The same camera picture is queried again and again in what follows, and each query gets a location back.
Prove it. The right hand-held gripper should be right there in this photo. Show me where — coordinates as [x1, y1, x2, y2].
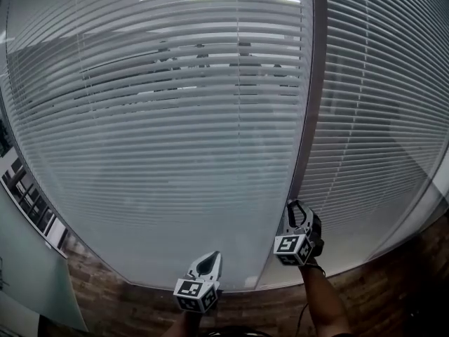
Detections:
[273, 199, 316, 267]

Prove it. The person's right forearm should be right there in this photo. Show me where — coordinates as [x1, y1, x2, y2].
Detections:
[297, 263, 353, 337]

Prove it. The person's dark clothing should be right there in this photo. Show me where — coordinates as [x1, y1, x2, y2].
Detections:
[210, 324, 274, 337]

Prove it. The person's left forearm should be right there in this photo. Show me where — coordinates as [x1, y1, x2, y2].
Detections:
[170, 309, 204, 337]

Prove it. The black railing with wooden handrail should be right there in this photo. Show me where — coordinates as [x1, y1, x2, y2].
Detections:
[1, 156, 67, 249]

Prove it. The person's right hand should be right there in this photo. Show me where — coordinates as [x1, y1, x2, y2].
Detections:
[307, 215, 326, 260]

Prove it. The grey aluminium frame post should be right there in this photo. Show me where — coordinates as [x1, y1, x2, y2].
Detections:
[255, 0, 330, 291]

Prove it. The frosted glass door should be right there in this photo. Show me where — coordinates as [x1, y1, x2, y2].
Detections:
[0, 184, 88, 333]

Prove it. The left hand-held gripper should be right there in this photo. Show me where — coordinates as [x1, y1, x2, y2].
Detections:
[173, 251, 223, 315]

